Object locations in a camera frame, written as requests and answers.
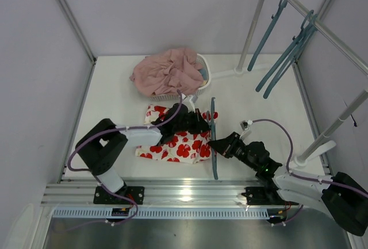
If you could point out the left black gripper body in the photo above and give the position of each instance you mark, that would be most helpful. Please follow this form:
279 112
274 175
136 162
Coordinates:
196 121

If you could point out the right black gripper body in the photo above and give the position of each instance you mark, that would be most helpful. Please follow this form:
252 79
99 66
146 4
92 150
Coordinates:
230 144

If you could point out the teal hanger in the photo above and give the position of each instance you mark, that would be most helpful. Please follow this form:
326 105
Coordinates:
292 55
210 119
274 19
304 24

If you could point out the red poppy print skirt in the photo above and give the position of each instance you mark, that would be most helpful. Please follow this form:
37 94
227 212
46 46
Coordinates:
183 148

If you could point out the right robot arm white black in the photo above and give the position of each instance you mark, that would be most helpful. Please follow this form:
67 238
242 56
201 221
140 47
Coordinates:
339 197

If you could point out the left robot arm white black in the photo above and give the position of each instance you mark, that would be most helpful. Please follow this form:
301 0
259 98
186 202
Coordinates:
102 145

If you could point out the pink crumpled garment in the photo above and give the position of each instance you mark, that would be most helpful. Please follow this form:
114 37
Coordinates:
169 71

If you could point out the metal clothes rack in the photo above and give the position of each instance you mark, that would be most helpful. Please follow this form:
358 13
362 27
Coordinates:
331 80

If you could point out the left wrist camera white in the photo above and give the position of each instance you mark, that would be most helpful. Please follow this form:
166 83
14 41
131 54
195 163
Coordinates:
190 101

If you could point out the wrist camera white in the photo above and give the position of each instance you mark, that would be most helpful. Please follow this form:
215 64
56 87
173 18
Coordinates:
246 129
190 101

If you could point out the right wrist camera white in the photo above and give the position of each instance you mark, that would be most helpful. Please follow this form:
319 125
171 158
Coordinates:
246 129

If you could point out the right aluminium frame post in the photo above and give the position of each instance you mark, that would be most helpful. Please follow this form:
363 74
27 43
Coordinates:
305 99

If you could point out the aluminium frame post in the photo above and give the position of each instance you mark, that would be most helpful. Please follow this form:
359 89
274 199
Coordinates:
305 99
69 15

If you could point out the aluminium mounting rail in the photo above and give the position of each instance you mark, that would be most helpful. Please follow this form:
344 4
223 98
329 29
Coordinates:
185 192

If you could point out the white slotted cable duct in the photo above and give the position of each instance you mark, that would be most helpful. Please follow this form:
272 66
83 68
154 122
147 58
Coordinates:
162 213

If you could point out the left aluminium frame post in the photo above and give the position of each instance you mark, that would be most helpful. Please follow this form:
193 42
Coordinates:
69 15

